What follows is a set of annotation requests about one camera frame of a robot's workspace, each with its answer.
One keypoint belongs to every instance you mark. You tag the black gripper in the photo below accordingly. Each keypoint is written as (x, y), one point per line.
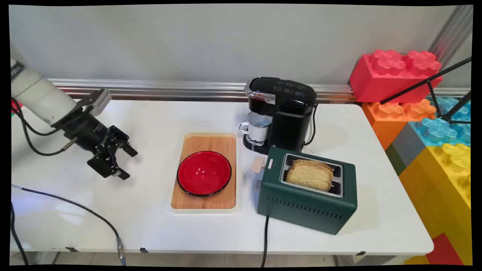
(86, 133)

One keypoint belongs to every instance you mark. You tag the beige toaster lever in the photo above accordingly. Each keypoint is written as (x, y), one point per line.
(258, 165)

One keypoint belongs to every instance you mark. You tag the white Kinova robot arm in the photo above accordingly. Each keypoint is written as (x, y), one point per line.
(37, 94)

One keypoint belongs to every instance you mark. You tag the red bowl with black rim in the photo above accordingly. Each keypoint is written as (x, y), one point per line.
(203, 173)

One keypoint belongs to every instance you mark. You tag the wooden tray with white rim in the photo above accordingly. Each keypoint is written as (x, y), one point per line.
(205, 143)

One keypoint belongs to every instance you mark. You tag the white enamel mug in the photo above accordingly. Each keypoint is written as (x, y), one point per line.
(260, 131)

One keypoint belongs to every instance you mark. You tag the black coffee machine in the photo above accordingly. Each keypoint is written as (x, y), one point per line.
(290, 128)

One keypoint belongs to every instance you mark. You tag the dark green toaster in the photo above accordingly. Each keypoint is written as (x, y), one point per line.
(301, 207)

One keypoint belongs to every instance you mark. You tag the toasted bread slice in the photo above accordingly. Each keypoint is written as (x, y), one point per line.
(308, 177)

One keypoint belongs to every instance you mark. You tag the large orange toy brick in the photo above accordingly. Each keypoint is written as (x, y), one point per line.
(384, 128)

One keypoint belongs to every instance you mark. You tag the large red toy brick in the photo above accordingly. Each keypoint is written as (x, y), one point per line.
(376, 82)

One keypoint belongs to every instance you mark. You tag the dark green toy brick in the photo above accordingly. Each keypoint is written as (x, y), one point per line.
(395, 160)

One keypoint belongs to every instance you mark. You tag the black tripod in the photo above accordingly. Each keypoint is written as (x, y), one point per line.
(414, 86)

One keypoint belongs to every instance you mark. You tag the large yellow toy brick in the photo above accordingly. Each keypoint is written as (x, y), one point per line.
(433, 195)

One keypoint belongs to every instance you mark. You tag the light blue toy brick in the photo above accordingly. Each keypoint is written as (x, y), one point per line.
(437, 130)

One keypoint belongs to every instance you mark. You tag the small red toy brick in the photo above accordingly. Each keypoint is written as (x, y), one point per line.
(444, 250)

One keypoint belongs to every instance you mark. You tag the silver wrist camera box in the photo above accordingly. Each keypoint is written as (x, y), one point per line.
(99, 101)

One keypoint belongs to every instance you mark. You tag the aluminium rail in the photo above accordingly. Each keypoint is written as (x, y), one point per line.
(169, 88)

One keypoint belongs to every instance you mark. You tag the aluminium post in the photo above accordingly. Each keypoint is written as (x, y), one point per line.
(452, 34)

